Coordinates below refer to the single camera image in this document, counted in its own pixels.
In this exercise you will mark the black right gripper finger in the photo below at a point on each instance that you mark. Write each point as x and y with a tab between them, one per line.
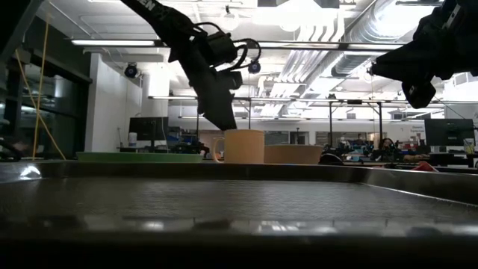
392	71
394	58

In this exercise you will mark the orange ribbed mug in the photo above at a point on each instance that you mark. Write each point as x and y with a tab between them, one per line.
242	147

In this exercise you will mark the green plate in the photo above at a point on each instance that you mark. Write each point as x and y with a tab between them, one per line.
138	157

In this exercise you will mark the beige bowl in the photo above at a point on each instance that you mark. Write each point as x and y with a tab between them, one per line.
293	155

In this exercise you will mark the red cloth napkin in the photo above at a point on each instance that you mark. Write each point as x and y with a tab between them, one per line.
425	167

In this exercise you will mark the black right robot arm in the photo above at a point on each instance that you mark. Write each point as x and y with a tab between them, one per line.
463	33

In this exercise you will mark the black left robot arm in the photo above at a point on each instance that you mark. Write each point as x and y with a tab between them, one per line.
164	18

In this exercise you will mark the dark brown serving tray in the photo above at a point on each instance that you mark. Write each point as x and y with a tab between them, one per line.
224	201

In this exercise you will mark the black computer monitor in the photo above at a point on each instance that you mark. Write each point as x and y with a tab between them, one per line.
448	132
148	129

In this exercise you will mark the round pendant lamp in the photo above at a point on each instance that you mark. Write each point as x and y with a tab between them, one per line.
229	20

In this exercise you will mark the person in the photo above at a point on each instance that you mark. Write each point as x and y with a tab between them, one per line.
387	143

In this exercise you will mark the white canister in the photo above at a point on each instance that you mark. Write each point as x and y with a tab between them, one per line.
132	140

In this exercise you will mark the yellow-green cup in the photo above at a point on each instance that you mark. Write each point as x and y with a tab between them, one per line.
469	146

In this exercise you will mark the long overhead light bar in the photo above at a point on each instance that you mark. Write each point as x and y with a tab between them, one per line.
112	42

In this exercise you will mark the dark background desk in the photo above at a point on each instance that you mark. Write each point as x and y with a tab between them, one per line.
452	158

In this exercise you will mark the black background gantry frame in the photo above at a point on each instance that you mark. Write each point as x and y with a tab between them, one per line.
354	101
249	112

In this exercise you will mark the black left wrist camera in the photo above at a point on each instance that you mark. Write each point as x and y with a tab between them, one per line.
220	48

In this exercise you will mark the silver ventilation duct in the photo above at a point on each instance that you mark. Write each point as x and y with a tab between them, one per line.
351	65

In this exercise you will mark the round black ceiling camera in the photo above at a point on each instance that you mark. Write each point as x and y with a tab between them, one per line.
254	66
130	70

